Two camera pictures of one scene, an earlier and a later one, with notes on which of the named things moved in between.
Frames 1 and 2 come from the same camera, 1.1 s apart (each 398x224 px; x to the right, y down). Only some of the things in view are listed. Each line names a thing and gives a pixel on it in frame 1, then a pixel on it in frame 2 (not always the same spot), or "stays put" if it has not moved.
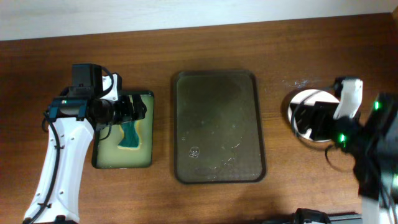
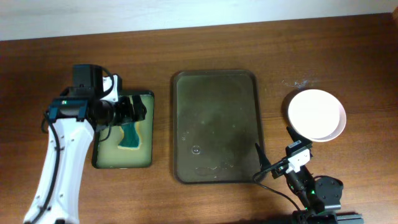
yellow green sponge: x=132 y=139 stays put
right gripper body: x=311 y=123 → x=283 y=165
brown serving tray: x=217 y=130 stays put
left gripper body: x=131 y=109 stays put
